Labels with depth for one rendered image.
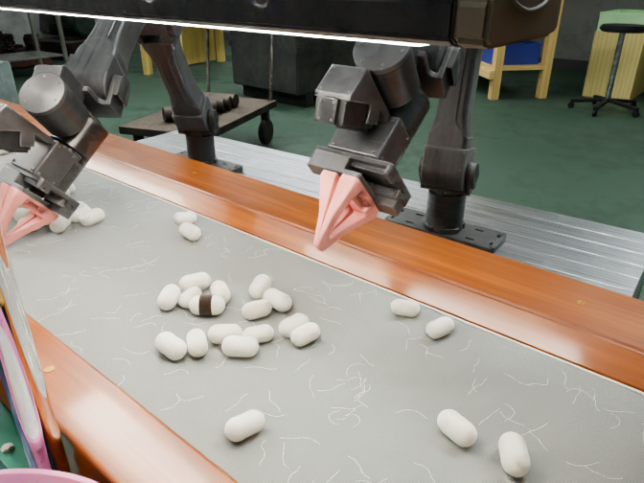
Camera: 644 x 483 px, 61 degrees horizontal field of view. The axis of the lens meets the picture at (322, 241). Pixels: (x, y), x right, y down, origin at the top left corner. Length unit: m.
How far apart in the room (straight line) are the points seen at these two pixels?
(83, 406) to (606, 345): 0.45
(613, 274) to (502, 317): 0.35
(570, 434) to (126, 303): 0.45
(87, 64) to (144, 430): 0.55
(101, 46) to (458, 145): 0.54
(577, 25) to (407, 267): 7.13
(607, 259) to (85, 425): 0.77
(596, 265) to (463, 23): 0.72
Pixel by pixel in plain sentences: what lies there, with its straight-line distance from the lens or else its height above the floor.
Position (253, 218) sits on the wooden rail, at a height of 0.76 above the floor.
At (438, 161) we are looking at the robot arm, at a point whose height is 0.81.
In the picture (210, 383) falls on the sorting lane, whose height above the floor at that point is 0.74.
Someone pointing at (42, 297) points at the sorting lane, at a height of 0.74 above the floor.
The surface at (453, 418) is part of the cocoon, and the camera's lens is 0.45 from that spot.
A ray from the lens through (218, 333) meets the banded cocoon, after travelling 0.54.
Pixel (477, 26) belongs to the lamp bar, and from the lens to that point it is 0.23.
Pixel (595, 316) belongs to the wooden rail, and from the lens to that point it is 0.60.
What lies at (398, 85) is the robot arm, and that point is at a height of 0.97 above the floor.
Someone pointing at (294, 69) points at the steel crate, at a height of 0.34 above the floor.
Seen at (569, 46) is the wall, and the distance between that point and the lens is 7.71.
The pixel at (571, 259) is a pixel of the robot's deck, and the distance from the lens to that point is 0.93.
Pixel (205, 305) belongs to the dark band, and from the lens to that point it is 0.58.
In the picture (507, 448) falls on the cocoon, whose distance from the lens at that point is 0.44.
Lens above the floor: 1.07
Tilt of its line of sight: 26 degrees down
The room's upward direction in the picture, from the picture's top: straight up
